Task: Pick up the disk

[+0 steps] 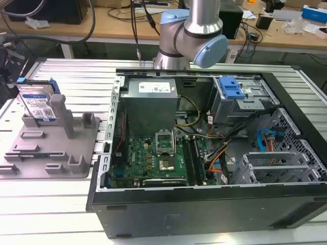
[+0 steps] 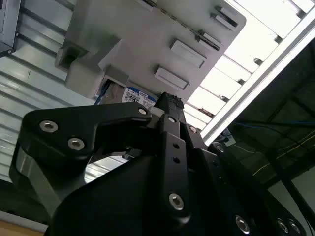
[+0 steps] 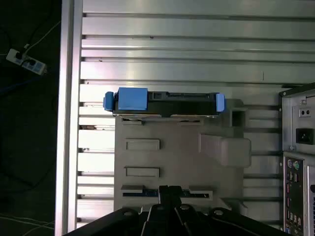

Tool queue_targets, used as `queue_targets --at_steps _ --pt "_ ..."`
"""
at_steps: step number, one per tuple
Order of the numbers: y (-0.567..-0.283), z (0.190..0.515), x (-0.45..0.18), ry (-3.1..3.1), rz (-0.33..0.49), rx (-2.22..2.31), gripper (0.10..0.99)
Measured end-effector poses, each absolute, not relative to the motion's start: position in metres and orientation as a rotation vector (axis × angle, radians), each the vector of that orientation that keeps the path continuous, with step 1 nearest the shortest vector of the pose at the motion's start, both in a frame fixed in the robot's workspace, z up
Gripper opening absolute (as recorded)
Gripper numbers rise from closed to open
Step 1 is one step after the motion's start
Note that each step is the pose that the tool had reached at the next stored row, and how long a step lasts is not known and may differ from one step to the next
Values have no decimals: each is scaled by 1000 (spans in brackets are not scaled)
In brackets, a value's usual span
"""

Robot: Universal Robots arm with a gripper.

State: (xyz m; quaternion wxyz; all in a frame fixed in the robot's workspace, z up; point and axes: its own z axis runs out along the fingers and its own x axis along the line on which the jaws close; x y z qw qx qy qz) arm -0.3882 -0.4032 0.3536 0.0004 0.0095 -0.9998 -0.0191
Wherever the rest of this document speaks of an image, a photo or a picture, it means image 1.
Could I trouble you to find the black mount bracket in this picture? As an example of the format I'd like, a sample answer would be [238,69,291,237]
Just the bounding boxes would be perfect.
[0,40,29,90]

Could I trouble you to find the silver expansion slot bracket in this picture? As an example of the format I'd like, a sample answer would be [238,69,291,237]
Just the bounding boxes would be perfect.
[244,151,302,164]
[250,164,311,177]

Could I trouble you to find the silver chipset heatsink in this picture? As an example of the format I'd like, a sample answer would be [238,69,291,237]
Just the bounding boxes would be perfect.
[158,158,176,172]

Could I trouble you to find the grey parts rack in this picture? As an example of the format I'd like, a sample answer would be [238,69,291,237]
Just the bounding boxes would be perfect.
[0,94,101,180]

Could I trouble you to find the red wire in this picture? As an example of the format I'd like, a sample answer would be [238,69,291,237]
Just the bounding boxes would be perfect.
[113,108,128,157]

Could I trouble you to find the black graphics card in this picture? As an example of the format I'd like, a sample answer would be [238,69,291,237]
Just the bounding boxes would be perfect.
[142,178,189,187]

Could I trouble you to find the grey power supply unit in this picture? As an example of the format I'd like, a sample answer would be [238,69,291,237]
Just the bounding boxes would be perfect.
[120,78,179,131]

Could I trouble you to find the hard disk in blue carrier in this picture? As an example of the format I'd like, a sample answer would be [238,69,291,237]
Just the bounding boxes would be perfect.
[15,78,61,127]

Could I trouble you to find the black hanging cable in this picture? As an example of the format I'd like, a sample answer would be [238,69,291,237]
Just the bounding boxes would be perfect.
[130,0,143,61]

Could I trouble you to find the clear plastic bag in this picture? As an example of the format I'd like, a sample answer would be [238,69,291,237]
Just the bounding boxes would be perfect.
[282,18,317,35]
[24,16,50,29]

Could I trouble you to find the black wire bundle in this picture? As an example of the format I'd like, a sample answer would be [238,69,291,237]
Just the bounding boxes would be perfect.
[205,108,279,164]

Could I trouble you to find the black computer tower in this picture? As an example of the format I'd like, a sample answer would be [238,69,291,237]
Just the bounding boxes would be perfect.
[218,4,244,40]

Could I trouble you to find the blue SATA wire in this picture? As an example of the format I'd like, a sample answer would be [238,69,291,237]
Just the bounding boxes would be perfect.
[256,126,284,155]

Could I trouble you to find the blue plastic bay latch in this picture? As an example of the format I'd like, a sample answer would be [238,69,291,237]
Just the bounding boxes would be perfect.
[219,77,245,100]

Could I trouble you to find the thick grey cable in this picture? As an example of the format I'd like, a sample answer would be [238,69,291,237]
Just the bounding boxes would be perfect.
[0,0,97,49]

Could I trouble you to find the black open PC case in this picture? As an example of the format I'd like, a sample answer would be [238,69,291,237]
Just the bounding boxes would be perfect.
[85,67,327,239]

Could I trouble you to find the CPU socket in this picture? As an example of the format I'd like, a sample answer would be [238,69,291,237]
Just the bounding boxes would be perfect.
[155,132,177,157]

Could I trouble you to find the RAM slot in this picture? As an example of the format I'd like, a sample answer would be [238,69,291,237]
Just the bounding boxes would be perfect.
[183,138,199,186]
[191,137,206,184]

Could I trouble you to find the small black box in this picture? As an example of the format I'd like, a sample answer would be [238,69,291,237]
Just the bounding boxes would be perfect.
[255,13,274,29]

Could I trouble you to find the black box on desk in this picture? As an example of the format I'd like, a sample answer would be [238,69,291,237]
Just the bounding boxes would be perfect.
[3,0,85,25]

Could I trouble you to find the green motherboard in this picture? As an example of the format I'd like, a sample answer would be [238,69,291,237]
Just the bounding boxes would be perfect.
[107,132,217,188]

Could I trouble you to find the orange wire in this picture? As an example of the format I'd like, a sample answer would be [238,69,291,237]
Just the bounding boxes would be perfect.
[265,135,276,155]

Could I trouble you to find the yellow black power wire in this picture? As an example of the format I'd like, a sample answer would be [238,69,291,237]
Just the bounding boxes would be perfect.
[174,94,201,128]

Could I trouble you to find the grey disk bay cage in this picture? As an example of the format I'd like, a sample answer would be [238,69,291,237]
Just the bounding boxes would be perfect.
[207,76,282,127]

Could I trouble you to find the blue white cardboard box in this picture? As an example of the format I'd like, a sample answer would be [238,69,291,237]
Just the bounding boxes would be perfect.
[301,7,327,24]

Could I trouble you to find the wooden desk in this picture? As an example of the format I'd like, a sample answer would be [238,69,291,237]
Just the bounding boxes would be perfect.
[0,0,327,55]

